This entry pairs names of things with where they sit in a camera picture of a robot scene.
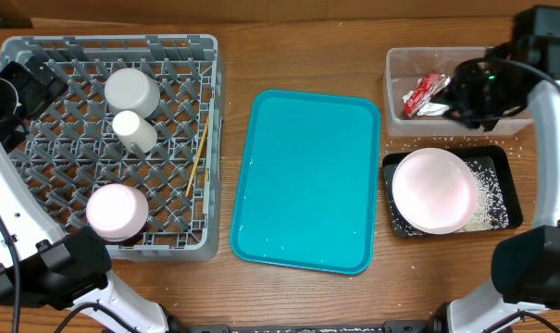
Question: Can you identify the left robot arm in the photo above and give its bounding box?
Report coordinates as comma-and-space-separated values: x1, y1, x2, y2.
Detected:
0, 57, 185, 332

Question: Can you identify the teal plastic tray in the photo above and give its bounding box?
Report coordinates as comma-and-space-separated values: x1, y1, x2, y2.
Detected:
230, 90, 380, 276

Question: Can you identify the white plastic cup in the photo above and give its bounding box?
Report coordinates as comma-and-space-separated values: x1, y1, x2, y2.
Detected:
112, 110, 157, 153

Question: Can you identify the wooden chopstick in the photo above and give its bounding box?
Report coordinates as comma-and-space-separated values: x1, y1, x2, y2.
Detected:
185, 115, 209, 197

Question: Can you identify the clear plastic bin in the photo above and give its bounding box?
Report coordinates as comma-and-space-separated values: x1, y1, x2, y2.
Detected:
383, 46, 532, 137

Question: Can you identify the black plastic tray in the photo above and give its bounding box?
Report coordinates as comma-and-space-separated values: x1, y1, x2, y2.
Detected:
382, 145, 524, 230

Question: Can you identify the large white plate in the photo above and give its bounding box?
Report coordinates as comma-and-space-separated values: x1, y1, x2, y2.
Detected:
392, 148, 478, 235

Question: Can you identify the grey bowl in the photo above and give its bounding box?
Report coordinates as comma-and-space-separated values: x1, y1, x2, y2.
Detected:
105, 68, 160, 118

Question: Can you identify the red sauce packet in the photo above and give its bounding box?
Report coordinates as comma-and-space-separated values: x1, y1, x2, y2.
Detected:
403, 71, 449, 118

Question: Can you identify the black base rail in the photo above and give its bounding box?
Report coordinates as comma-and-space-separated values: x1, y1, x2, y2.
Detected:
181, 320, 429, 333

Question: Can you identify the grey dishwasher rack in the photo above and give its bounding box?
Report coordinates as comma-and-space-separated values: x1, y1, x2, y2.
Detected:
0, 34, 225, 262

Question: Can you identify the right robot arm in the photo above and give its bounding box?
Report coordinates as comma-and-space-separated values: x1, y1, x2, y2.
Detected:
425, 5, 560, 332

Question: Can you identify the white napkin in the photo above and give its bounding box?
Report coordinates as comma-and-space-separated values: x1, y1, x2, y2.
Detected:
402, 91, 450, 118

